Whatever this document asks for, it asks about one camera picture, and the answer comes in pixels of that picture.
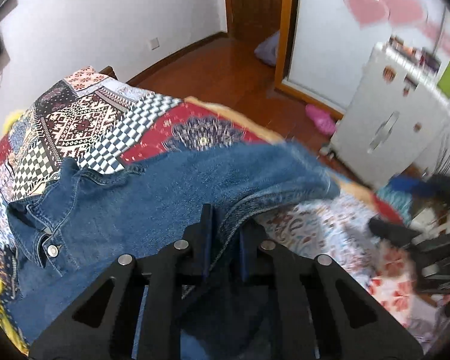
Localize blue denim jeans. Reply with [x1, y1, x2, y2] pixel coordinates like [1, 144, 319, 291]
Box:
[6, 142, 340, 359]

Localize yellow duck fleece blanket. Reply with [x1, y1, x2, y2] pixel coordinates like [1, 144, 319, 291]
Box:
[0, 110, 29, 355]

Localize white cabinet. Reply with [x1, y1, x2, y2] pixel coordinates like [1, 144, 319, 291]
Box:
[330, 42, 450, 188]

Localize pink slipper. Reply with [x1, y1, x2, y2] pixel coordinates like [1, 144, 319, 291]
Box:
[305, 104, 336, 137]

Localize patchwork patterned bed quilt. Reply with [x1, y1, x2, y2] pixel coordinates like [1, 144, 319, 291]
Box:
[8, 67, 450, 349]

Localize wooden door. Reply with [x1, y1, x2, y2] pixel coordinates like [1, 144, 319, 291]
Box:
[225, 0, 297, 94]

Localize white wall socket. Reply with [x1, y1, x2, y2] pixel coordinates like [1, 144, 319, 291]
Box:
[148, 37, 160, 50]

